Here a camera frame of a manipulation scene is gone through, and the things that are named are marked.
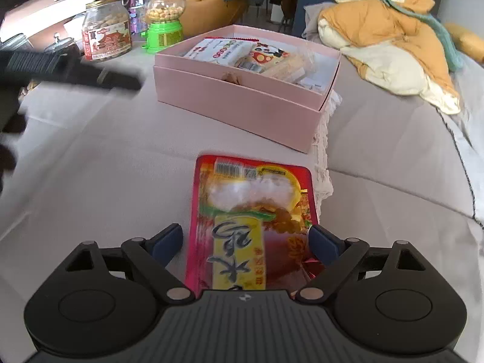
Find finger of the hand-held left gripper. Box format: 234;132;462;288
77;62;144;92

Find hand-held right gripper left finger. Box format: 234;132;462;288
65;223;195;305

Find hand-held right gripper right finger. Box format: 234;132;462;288
296;224;425;305

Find red and yellow snack packet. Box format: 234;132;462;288
186;154;323;296

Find pink cardboard box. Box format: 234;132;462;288
153;24;342;155

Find beige cracker packet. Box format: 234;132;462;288
265;51;315;83

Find glass jar with gold lid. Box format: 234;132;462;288
82;0;133;62

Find white shelf unit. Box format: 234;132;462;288
0;0;126;40

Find colourful toy bottles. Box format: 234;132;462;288
124;0;160;35

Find green candy dispenser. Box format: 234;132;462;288
141;0;187;55

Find white lace cloth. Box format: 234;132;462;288
311;90;344;199

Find orange bean bag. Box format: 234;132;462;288
181;0;251;41

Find small white packet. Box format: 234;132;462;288
296;77;330;94

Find white bed sheet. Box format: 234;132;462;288
431;56;484;232

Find teal cloth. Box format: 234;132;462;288
380;0;465;72

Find yellow pillow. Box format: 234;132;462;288
444;22;484;64

